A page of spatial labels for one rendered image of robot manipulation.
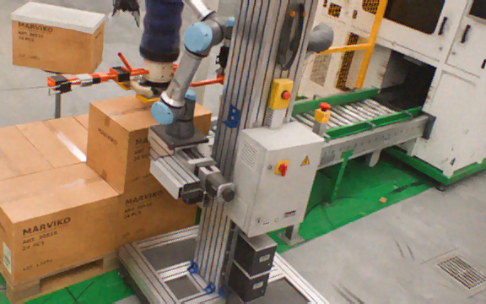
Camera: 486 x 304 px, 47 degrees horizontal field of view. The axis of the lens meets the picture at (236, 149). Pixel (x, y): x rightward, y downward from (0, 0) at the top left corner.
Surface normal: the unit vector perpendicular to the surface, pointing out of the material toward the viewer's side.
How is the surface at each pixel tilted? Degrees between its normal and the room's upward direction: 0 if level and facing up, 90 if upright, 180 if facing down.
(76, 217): 90
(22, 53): 90
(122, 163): 90
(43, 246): 90
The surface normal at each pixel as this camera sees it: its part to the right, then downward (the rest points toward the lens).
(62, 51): -0.02, 0.46
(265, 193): 0.57, 0.46
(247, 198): -0.80, 0.15
